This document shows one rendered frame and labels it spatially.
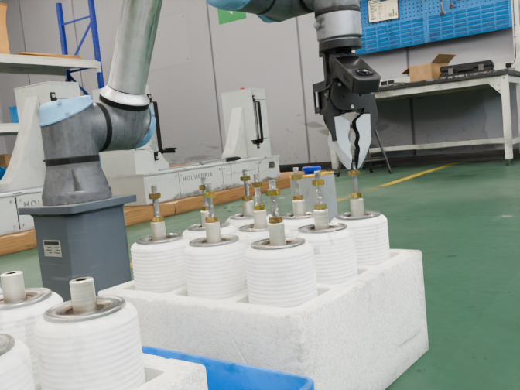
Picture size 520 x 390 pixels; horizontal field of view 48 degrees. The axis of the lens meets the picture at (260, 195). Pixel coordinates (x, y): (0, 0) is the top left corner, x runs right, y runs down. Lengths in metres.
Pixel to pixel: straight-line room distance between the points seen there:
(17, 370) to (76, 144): 0.86
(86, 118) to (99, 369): 0.85
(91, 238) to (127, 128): 0.27
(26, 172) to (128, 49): 1.91
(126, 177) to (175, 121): 4.11
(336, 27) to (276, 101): 5.75
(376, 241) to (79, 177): 0.66
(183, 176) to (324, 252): 2.91
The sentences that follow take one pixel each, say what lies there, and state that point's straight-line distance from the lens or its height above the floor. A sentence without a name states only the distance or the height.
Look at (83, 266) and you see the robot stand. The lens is 1.29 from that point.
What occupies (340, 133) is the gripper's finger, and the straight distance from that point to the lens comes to 0.97.
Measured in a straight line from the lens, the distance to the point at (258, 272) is 0.78.
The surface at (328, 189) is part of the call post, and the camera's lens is 1.23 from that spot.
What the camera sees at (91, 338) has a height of 0.24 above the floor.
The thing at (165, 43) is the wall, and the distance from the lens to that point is 7.76.
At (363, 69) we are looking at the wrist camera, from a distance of 0.92.
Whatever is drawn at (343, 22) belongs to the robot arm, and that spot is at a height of 0.57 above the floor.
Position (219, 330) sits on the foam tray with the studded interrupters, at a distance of 0.81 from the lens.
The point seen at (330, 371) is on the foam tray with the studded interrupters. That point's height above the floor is 0.09.
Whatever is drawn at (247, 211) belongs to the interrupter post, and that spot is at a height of 0.26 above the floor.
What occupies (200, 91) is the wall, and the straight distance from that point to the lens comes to 7.37.
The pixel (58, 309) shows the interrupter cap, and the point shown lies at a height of 0.25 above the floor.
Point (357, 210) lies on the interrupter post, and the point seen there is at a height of 0.26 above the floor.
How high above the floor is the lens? 0.40
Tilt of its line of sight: 5 degrees down
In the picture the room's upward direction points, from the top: 6 degrees counter-clockwise
